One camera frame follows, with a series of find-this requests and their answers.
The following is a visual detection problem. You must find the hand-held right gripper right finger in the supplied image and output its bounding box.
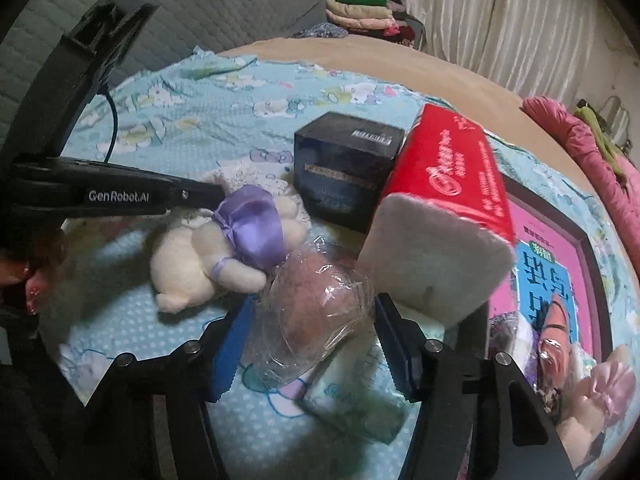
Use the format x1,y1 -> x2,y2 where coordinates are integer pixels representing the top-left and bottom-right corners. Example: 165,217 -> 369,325
374,291 -> 576,480

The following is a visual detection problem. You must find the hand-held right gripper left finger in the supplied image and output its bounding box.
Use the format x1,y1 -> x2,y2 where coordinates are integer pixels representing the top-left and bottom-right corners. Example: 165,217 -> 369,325
82,297 -> 257,480

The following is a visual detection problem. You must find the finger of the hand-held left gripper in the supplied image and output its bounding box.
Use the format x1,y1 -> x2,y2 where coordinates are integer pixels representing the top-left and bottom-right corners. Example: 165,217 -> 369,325
166,174 -> 229,209

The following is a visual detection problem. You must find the white plush toy purple ribbon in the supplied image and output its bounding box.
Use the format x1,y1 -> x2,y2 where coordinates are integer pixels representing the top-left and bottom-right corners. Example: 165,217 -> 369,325
150,160 -> 310,314

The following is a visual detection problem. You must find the green tissue pack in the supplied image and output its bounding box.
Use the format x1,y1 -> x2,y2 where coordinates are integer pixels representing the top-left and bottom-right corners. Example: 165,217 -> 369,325
300,310 -> 447,446

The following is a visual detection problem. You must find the pink puff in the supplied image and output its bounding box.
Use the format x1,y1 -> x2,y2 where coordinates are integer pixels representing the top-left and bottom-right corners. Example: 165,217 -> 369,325
244,242 -> 379,392

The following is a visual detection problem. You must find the plush toy with pink ribbon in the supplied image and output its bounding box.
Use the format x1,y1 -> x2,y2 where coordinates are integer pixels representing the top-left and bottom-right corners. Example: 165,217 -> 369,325
537,345 -> 639,467

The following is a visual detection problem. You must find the person's left hand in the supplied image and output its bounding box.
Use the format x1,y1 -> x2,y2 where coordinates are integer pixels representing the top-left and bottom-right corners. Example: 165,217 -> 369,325
0,227 -> 69,314

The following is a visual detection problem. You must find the blue cartoon printed blanket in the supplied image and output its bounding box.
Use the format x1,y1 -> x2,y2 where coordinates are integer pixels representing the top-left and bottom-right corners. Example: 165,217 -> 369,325
50,52 -> 640,480

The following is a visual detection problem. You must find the black box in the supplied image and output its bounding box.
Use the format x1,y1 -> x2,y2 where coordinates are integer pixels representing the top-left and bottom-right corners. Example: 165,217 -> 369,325
292,112 -> 406,234

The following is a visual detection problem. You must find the orange hair clip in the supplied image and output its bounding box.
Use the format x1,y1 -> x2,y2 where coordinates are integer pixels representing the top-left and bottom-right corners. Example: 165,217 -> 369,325
537,292 -> 581,367

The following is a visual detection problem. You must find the red tissue pack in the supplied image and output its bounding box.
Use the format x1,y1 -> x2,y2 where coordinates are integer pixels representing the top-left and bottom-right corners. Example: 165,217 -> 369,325
356,104 -> 517,329

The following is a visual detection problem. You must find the dark patterned cloth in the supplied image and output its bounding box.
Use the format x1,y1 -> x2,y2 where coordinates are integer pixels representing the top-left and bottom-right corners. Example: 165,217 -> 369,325
292,22 -> 349,42

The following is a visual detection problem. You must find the tan bed sheet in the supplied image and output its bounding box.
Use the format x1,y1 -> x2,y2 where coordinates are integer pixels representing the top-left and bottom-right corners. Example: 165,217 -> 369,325
215,35 -> 597,197

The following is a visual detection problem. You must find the stack of folded clothes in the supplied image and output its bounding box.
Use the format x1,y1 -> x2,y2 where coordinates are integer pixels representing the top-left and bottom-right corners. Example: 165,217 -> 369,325
325,0 -> 427,52

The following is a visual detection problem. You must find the pink quilted jacket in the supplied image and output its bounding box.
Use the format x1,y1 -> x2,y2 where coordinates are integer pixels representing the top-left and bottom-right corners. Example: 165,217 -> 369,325
522,96 -> 640,267

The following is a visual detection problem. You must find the green cloth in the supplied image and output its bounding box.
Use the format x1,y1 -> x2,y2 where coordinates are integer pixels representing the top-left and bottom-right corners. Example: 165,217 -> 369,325
574,105 -> 629,179

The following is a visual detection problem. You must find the white pleated curtain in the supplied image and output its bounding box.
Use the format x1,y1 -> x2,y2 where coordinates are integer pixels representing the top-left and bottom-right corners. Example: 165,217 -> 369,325
400,0 -> 607,107

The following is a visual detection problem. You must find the black cable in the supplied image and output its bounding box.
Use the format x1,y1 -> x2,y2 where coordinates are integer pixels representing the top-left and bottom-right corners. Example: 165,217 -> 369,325
100,89 -> 119,162

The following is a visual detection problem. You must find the white wire rack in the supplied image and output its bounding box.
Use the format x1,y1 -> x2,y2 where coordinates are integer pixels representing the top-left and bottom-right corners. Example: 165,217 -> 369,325
575,94 -> 630,144

